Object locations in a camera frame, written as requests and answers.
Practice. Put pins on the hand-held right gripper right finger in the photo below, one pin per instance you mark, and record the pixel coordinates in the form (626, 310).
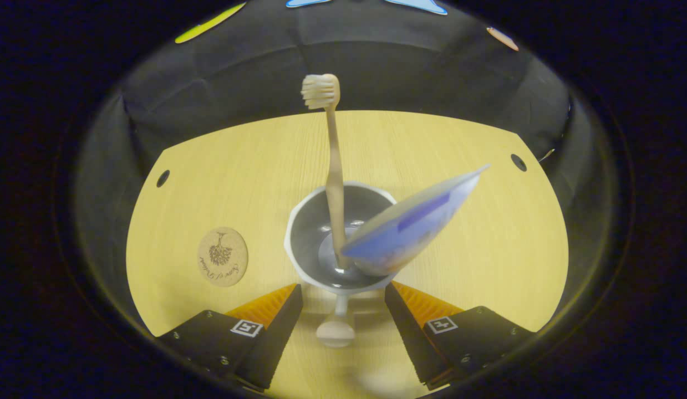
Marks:
(410, 332)

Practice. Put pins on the wooden desktop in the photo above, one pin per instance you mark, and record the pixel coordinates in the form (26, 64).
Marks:
(459, 277)

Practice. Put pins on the black backdrop cloth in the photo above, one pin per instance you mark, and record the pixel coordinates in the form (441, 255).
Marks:
(404, 77)

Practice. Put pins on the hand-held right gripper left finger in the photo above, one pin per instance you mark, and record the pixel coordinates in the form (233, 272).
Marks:
(279, 338)

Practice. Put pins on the white toothpaste tube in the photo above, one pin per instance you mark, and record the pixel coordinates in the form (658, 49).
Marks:
(410, 227)

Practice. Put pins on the beige toothbrush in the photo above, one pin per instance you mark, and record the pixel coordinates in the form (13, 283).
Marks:
(335, 183)

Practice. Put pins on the white cup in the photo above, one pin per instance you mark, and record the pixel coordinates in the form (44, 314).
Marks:
(310, 238)

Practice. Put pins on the round cork coaster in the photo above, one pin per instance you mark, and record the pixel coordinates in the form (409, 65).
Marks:
(223, 256)

